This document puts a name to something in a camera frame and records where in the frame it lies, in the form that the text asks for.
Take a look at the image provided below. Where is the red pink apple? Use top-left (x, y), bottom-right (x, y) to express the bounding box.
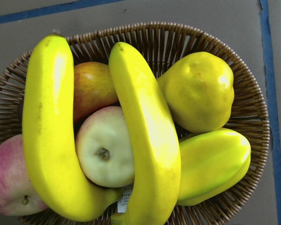
top-left (0, 135), bottom-right (48, 216)

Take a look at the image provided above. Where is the yellow banana bunch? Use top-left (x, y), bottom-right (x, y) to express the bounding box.
top-left (22, 34), bottom-right (122, 222)
top-left (109, 42), bottom-right (181, 225)

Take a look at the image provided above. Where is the red yellow mango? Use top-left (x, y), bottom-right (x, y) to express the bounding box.
top-left (74, 62), bottom-right (118, 124)

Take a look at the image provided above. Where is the woven wicker basket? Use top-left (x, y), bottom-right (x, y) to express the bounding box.
top-left (0, 22), bottom-right (270, 225)

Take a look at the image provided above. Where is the pale green apple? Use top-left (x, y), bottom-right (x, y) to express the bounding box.
top-left (75, 106), bottom-right (134, 188)

